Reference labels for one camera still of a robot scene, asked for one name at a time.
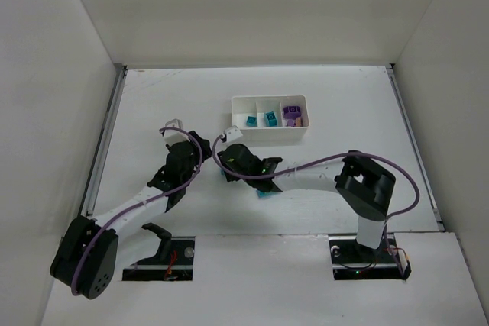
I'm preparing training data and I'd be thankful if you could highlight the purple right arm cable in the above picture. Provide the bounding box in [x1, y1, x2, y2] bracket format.
[212, 133, 421, 228]

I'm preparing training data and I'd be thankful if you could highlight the teal lego bottom stack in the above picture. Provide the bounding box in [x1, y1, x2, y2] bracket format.
[257, 190, 267, 199]

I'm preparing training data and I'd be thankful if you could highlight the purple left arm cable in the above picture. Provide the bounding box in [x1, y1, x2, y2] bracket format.
[70, 127, 203, 296]

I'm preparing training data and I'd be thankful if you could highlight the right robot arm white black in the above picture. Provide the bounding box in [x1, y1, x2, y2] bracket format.
[217, 144, 396, 250]

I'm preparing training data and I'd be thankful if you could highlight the teal monster face lego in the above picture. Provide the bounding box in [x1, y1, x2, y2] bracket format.
[264, 111, 278, 127]

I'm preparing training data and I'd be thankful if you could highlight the white three-compartment container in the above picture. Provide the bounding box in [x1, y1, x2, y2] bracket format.
[231, 95, 310, 143]

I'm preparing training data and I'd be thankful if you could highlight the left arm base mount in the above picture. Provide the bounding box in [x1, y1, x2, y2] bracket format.
[121, 223, 196, 282]

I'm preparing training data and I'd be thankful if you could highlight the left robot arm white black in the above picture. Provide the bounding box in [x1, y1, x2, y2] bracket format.
[50, 127, 212, 299]

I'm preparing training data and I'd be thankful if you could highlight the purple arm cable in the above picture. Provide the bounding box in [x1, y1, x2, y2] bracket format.
[212, 133, 421, 228]
[70, 127, 203, 296]

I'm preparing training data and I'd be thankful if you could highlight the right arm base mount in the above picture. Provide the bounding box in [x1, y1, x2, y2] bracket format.
[329, 235, 412, 281]

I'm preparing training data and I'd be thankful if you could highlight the small teal lego brick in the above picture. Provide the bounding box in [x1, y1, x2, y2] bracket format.
[246, 116, 257, 127]

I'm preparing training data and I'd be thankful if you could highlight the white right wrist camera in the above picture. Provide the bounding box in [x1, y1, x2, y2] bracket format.
[221, 125, 243, 144]

